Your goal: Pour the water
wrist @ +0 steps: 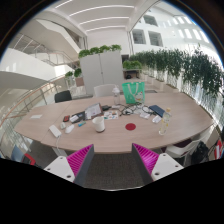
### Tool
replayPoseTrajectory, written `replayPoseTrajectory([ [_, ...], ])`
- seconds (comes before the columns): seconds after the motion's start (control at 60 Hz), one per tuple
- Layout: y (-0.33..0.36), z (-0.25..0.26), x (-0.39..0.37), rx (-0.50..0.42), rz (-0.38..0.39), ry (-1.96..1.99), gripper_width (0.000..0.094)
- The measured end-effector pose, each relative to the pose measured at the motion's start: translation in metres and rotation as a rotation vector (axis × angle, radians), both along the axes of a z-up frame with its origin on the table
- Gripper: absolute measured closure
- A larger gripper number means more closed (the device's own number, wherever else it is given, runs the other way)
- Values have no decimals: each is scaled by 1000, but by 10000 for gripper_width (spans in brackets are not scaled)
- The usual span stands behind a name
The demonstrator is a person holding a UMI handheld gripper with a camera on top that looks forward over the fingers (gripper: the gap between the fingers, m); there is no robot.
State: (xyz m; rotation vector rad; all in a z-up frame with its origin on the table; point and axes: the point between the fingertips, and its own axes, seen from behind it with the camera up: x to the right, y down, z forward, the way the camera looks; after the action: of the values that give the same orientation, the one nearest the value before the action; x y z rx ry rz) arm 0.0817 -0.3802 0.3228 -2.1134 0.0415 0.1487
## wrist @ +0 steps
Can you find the white paper cup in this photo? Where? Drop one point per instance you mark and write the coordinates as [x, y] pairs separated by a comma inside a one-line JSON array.
[[98, 123]]

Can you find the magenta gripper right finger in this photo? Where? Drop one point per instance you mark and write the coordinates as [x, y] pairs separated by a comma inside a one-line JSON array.
[[153, 166]]

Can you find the red round coaster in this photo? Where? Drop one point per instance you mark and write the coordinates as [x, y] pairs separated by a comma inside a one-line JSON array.
[[130, 126]]

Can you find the dark blue notebook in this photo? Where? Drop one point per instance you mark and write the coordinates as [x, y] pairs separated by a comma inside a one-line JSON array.
[[158, 110]]

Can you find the white cabinet with plants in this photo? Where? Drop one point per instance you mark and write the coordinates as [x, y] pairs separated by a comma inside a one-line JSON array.
[[101, 66]]

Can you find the small red black device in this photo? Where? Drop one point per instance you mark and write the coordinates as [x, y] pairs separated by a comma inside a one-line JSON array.
[[66, 118]]

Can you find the black office chair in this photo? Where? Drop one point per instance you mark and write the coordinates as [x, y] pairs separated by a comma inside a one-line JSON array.
[[63, 96]]

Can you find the blue marker pen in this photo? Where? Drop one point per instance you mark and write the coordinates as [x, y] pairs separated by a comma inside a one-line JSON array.
[[81, 124]]

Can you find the clear plastic water bottle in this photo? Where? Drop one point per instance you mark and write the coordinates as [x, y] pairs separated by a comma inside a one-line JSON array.
[[165, 121]]

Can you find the green hedge planter row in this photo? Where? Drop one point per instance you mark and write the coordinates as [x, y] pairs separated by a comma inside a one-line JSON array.
[[196, 68]]

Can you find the colourful sticker card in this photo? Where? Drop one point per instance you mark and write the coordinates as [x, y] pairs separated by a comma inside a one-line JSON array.
[[108, 115]]

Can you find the white power adapter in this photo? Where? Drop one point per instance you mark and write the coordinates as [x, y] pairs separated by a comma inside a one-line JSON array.
[[55, 131]]

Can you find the white computer mouse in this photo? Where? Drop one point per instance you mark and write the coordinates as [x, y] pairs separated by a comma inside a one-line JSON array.
[[69, 129]]

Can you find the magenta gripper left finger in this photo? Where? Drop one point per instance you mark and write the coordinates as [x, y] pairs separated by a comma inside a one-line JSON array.
[[74, 167]]

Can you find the white office chair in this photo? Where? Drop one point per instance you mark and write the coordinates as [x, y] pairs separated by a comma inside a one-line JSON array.
[[104, 90]]

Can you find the white chair at right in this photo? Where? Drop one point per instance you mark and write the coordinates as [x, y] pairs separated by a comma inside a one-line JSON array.
[[179, 152]]

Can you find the white paper sheet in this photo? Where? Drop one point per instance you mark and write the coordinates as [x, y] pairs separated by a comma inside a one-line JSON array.
[[35, 116]]

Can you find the clear bottle white cap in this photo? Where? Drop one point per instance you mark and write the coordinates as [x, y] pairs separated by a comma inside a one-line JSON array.
[[116, 95]]

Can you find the green tote bag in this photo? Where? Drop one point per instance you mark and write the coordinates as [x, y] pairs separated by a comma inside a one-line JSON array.
[[134, 92]]

